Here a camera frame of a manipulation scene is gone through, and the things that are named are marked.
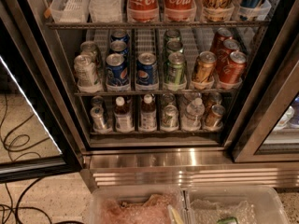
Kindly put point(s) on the white soda can rear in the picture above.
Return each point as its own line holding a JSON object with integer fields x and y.
{"x": 91, "y": 48}

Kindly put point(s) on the red soda can middle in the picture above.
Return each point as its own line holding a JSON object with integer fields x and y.
{"x": 225, "y": 48}

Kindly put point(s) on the Pepsi can front left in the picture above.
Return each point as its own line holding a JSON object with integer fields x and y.
{"x": 117, "y": 73}

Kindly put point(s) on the silver can bottom front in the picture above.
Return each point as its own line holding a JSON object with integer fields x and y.
{"x": 100, "y": 119}

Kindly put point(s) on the bronze can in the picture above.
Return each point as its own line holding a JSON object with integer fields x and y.
{"x": 213, "y": 120}
{"x": 214, "y": 98}

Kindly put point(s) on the clear water bottle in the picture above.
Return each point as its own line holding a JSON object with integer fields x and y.
{"x": 190, "y": 96}
{"x": 191, "y": 118}

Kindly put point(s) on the clear plastic bin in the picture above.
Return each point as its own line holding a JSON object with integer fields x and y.
{"x": 238, "y": 204}
{"x": 136, "y": 204}

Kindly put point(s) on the right fridge glass door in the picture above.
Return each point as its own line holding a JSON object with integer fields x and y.
{"x": 269, "y": 135}

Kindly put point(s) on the bronze can bottom rear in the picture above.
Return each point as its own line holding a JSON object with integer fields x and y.
{"x": 214, "y": 98}

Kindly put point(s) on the left Coca-Cola bottle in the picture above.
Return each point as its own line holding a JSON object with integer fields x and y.
{"x": 143, "y": 10}

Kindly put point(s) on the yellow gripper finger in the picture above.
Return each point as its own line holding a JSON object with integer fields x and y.
{"x": 174, "y": 215}

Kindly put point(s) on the green soda can front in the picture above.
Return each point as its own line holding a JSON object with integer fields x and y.
{"x": 174, "y": 72}

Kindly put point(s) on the open glass fridge door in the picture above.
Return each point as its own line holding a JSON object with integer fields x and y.
{"x": 34, "y": 140}

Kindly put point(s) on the gold soda can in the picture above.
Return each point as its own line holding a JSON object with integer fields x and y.
{"x": 203, "y": 69}

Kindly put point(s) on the stainless steel fridge base grille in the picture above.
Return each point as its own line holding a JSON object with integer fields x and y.
{"x": 185, "y": 167}

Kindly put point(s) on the green white can bottom front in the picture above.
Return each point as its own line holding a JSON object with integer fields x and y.
{"x": 169, "y": 118}

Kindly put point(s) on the green white can bottom rear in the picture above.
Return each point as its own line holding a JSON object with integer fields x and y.
{"x": 168, "y": 99}

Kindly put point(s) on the white soda can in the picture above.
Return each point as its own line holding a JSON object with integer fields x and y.
{"x": 88, "y": 79}
{"x": 91, "y": 48}

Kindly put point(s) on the Pepsi can rear left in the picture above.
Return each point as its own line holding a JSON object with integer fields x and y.
{"x": 120, "y": 35}

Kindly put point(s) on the blue label bottle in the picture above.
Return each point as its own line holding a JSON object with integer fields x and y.
{"x": 248, "y": 8}

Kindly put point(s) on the coca-cola bottle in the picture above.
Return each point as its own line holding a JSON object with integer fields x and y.
{"x": 143, "y": 10}
{"x": 178, "y": 10}

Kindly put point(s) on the left clear plastic bin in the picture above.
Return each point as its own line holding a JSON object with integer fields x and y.
{"x": 136, "y": 204}

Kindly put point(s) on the Pepsi can middle left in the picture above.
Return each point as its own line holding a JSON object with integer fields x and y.
{"x": 119, "y": 47}

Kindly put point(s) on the gold label bottle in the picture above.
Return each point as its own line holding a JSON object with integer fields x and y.
{"x": 217, "y": 10}

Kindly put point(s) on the green can in bin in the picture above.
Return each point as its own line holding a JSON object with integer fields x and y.
{"x": 228, "y": 220}

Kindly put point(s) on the red soda can rear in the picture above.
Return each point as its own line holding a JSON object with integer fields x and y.
{"x": 221, "y": 35}

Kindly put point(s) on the clear water bottle front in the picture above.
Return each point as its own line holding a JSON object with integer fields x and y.
{"x": 191, "y": 118}

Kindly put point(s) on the brown drink bottle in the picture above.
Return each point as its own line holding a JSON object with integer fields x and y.
{"x": 123, "y": 116}
{"x": 148, "y": 122}

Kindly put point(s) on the green soda can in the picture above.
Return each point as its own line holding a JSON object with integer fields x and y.
{"x": 172, "y": 35}
{"x": 174, "y": 72}
{"x": 173, "y": 46}

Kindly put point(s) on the clear water bottle rear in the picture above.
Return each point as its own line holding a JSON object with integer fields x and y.
{"x": 190, "y": 96}

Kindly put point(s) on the green white can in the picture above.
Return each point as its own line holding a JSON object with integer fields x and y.
{"x": 169, "y": 118}
{"x": 168, "y": 99}

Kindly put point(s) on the Pepsi can centre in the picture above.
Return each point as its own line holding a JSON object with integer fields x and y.
{"x": 147, "y": 72}

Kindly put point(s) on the green soda can middle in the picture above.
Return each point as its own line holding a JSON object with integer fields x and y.
{"x": 173, "y": 46}

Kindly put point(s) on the right clear plastic bin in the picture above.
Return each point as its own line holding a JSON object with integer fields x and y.
{"x": 238, "y": 204}

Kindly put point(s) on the empty clear plastic tray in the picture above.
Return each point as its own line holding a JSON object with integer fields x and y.
{"x": 69, "y": 11}

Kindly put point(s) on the bronze can bottom front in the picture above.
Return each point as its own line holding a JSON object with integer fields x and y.
{"x": 213, "y": 120}

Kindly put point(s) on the white soda can front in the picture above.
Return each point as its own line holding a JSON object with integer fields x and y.
{"x": 88, "y": 79}

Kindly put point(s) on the right Coca-Cola bottle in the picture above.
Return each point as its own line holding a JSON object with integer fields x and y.
{"x": 178, "y": 10}

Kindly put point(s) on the silver can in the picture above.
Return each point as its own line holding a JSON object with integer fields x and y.
{"x": 97, "y": 101}
{"x": 100, "y": 119}

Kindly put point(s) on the pepsi can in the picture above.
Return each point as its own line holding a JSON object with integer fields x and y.
{"x": 147, "y": 72}
{"x": 119, "y": 47}
{"x": 117, "y": 73}
{"x": 120, "y": 35}

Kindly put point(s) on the green soda can rear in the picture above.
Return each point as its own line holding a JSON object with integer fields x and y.
{"x": 172, "y": 35}

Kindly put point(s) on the red soda can front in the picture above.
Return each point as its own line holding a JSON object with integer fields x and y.
{"x": 234, "y": 68}

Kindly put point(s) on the red soda can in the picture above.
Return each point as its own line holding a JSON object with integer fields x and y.
{"x": 234, "y": 68}
{"x": 221, "y": 35}
{"x": 225, "y": 48}

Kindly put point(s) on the white ribbed container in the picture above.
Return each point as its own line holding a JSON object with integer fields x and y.
{"x": 105, "y": 10}

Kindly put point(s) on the silver can bottom rear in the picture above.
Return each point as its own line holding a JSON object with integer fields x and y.
{"x": 97, "y": 101}

